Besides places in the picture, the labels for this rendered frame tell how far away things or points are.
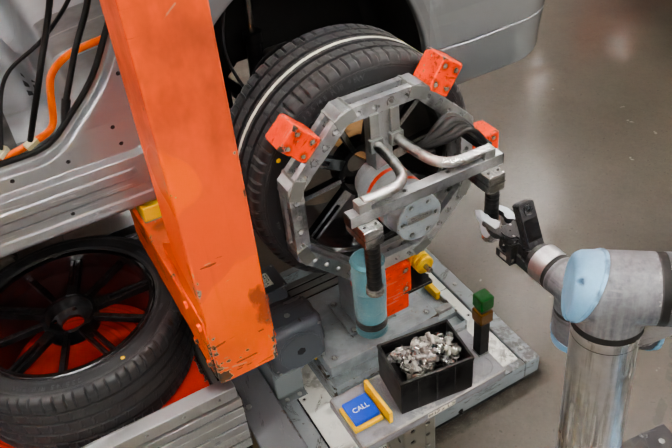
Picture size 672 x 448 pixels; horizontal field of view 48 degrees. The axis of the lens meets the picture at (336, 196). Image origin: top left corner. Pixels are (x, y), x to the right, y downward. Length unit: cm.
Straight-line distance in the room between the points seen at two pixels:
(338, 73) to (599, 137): 210
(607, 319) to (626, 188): 220
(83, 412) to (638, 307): 145
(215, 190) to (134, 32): 39
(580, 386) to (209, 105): 84
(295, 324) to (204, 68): 99
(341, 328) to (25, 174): 105
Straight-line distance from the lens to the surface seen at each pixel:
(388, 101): 179
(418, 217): 183
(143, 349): 212
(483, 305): 190
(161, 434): 213
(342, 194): 200
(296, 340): 222
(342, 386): 237
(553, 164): 349
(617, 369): 132
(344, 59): 182
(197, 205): 159
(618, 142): 369
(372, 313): 197
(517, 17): 262
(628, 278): 122
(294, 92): 180
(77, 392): 210
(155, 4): 138
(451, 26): 244
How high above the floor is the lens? 202
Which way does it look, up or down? 38 degrees down
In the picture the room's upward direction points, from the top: 6 degrees counter-clockwise
